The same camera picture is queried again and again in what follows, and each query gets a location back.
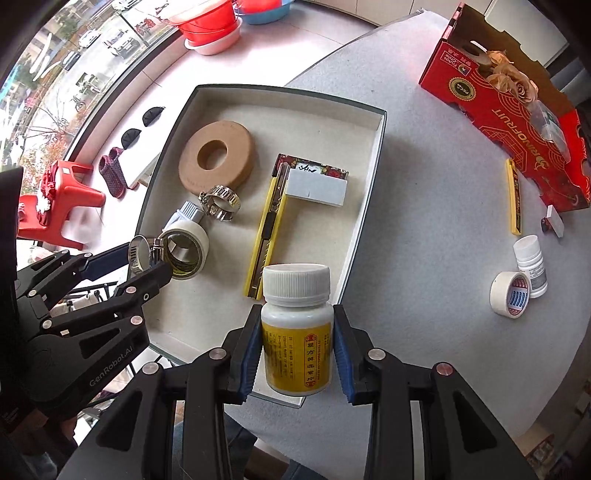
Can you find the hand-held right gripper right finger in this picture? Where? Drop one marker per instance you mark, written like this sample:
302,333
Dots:
341,355

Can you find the small white box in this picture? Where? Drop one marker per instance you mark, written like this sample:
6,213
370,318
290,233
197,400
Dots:
554,221

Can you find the dried brown roses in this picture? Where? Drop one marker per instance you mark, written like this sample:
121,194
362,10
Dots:
521,90

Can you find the white plastic basin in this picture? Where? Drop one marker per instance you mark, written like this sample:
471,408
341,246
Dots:
217,46

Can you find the grey shallow cardboard tray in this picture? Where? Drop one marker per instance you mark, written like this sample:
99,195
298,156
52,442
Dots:
318,244

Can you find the white rectangular box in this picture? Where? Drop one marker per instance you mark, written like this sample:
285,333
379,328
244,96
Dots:
318,189

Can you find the clear packing tape roll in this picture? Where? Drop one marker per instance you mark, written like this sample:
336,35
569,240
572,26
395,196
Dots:
201,244

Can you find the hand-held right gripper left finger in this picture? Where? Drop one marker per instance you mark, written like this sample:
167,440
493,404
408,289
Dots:
251,350

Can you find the white pill bottle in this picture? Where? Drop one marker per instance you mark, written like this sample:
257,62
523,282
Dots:
531,267

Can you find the red patterned small box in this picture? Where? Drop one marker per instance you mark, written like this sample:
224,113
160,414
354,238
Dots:
332,173

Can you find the red cardboard fruit box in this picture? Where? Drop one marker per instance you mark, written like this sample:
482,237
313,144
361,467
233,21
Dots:
489,106

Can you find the yellow label pill bottle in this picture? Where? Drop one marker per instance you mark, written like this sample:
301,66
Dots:
295,346

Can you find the red plastic stool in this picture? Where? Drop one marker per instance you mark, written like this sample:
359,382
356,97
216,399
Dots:
76,203

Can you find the white plastic fitting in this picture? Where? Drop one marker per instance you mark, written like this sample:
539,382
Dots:
187,212

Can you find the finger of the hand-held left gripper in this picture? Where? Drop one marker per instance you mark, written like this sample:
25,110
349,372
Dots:
152,279
106,265

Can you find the blue plastic basin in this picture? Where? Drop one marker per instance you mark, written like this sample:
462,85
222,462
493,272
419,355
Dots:
268,17

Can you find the red plastic basin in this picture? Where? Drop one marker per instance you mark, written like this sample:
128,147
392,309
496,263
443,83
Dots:
212,27

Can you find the black oval pad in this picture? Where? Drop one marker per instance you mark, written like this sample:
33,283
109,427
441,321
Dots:
152,116
130,138

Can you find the clear plastic box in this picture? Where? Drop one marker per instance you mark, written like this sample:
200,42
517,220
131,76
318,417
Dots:
547,124

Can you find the white masking tape roll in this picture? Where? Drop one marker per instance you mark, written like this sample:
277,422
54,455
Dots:
498,290

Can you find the red plastic bucket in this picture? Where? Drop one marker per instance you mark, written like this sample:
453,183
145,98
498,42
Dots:
258,5

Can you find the white flat board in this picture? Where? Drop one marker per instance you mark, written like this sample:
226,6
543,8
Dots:
145,168

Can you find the dark knitted slipper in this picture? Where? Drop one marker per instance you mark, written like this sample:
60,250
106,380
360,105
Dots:
119,161
111,177

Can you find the yellow utility knife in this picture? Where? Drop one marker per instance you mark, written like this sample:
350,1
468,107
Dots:
265,230
515,198

